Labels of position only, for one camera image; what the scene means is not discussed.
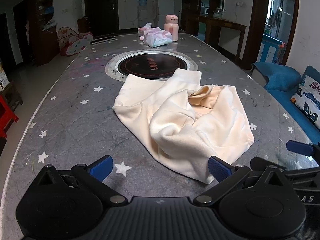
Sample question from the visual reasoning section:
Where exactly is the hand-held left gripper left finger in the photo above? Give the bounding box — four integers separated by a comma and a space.
33, 155, 128, 206

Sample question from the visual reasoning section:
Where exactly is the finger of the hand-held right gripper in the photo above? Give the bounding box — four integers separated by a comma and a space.
286, 140, 320, 166
250, 156, 287, 172

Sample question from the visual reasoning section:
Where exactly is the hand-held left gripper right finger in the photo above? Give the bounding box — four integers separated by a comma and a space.
194, 156, 291, 206

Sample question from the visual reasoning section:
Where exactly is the cream garment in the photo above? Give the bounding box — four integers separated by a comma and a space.
112, 68, 255, 185

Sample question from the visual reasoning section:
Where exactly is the butterfly print cushion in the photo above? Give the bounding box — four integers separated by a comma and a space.
290, 75, 320, 130

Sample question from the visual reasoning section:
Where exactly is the blue sofa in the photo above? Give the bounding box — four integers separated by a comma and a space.
251, 62, 320, 145

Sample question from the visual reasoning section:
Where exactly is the light blue cabinet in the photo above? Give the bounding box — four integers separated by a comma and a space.
257, 34, 285, 64

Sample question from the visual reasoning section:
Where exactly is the red plastic stool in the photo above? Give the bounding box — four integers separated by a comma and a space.
0, 95, 19, 139

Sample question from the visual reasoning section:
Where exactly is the round black induction cooktop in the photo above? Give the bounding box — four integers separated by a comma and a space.
105, 50, 199, 82

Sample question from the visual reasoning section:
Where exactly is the pink children's play tent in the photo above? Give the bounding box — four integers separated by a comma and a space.
57, 26, 94, 56

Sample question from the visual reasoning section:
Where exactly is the cardboard box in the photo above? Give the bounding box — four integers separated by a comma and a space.
0, 60, 10, 92

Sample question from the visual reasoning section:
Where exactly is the pastel tissue pack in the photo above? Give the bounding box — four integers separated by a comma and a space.
144, 29, 173, 48

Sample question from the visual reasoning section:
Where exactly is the pink tissue box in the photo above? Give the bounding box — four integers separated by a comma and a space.
138, 22, 160, 37

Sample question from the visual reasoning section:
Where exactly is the brown wooden desk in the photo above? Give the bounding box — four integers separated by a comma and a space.
186, 14, 247, 63

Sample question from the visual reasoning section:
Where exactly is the pink thermos bottle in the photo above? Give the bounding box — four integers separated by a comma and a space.
164, 14, 178, 42

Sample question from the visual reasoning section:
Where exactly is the dark wooden door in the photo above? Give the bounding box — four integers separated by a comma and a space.
84, 0, 118, 37

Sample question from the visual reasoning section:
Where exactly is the dark wooden bookshelf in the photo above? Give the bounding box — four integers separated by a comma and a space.
26, 0, 59, 67

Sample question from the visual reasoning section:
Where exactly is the water dispenser with blue bottle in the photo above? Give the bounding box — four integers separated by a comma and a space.
138, 0, 148, 29

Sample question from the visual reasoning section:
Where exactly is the white refrigerator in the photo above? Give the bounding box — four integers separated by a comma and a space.
158, 0, 175, 15

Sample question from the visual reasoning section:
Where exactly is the brown wooden door frame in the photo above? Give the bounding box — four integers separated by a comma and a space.
241, 0, 300, 70

